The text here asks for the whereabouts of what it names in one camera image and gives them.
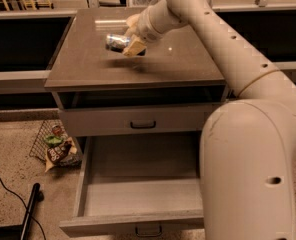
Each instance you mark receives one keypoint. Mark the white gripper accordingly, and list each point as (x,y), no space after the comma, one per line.
(145,28)

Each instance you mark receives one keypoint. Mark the redbull can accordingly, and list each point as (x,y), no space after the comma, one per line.
(120,44)

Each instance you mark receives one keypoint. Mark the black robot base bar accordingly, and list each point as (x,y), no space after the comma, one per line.
(21,231)

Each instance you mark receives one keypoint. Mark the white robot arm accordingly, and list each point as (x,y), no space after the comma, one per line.
(247,145)

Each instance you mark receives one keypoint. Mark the grey drawer cabinet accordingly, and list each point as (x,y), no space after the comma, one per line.
(174,71)

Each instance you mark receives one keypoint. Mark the closed grey top drawer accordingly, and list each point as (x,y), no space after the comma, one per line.
(135,120)

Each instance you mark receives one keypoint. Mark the small red can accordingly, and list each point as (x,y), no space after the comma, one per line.
(57,130)

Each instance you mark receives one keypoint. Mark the open grey middle drawer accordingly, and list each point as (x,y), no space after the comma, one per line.
(143,184)

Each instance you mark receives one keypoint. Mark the green snack bag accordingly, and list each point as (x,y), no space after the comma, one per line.
(53,141)

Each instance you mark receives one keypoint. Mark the brown snack bag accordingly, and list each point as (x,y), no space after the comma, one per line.
(61,155)

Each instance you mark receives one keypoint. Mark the wire basket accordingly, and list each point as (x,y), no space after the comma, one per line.
(39,147)

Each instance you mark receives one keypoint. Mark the grey horizontal rail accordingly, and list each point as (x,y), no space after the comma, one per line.
(20,82)

